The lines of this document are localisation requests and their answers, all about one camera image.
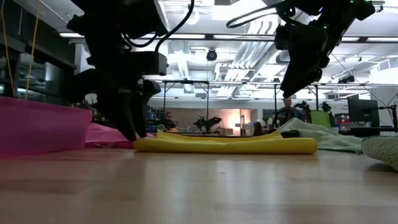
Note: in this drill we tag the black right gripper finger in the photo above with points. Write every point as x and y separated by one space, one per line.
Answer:
293 81
314 79

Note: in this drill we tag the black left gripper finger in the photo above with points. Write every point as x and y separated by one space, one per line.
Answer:
124 115
142 115

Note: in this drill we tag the light green microfiber towel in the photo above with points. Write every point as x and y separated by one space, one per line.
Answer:
382 151
326 137

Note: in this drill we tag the yellow microfiber towel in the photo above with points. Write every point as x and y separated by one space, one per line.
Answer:
224 146

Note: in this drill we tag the black background robot arm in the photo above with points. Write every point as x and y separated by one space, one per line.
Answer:
206 123
326 107
303 109

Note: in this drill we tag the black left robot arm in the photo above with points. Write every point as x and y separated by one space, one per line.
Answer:
124 18

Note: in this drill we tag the pink microfiber towel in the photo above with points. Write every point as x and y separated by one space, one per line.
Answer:
105 135

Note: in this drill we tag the person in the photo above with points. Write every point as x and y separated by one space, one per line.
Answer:
169 123
287 112

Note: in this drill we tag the ceiling light strip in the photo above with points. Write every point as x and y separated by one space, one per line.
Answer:
382 39
242 37
186 36
350 39
71 35

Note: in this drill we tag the black computer monitor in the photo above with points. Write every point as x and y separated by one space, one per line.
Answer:
363 112

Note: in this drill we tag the pink translucent plastic bin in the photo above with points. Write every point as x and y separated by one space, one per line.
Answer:
40 124

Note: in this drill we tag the black round ceiling device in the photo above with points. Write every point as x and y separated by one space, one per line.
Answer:
211 55

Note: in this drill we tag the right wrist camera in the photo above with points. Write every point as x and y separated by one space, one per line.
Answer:
283 37

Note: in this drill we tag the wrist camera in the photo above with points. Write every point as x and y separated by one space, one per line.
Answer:
283 37
146 63

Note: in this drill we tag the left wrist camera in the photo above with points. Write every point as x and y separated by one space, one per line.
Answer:
146 63

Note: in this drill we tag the black aluminium table frame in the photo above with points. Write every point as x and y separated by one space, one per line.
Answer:
217 134

